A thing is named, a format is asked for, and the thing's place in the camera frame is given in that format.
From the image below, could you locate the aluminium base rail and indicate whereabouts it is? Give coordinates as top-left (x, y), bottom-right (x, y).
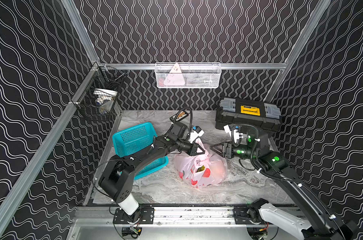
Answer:
top-left (109, 203), bottom-right (314, 229)

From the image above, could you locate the pink triangular card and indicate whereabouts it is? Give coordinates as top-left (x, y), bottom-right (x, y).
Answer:
top-left (163, 63), bottom-right (185, 88)

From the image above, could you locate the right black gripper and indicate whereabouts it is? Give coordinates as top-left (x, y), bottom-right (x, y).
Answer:
top-left (210, 139), bottom-right (258, 162)

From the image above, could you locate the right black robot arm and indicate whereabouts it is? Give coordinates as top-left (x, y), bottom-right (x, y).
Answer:
top-left (210, 131), bottom-right (357, 240)

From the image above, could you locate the teal plastic basket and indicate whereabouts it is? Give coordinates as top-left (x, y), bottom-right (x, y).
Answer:
top-left (112, 123), bottom-right (168, 180)

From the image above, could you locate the pink strawberry plastic bag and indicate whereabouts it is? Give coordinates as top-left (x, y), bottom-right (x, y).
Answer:
top-left (173, 138), bottom-right (227, 189)

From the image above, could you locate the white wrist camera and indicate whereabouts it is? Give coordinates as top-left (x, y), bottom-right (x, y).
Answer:
top-left (188, 126), bottom-right (204, 143)
top-left (223, 124), bottom-right (252, 147)

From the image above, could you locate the clear wall-mounted basket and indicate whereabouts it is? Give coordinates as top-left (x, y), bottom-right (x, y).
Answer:
top-left (154, 62), bottom-right (222, 89)

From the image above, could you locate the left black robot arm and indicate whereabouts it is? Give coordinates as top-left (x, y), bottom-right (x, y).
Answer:
top-left (98, 123), bottom-right (205, 221)

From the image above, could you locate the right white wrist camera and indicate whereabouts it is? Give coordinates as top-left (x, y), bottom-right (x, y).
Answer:
top-left (223, 124), bottom-right (252, 147)

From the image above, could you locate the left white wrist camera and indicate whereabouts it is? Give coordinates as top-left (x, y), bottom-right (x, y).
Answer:
top-left (188, 126), bottom-right (204, 143)

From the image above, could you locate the black wire mesh basket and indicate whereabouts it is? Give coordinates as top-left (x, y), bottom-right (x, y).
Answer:
top-left (73, 67), bottom-right (128, 123)

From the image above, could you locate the black yellow toolbox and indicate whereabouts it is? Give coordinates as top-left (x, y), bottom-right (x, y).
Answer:
top-left (215, 98), bottom-right (282, 135)

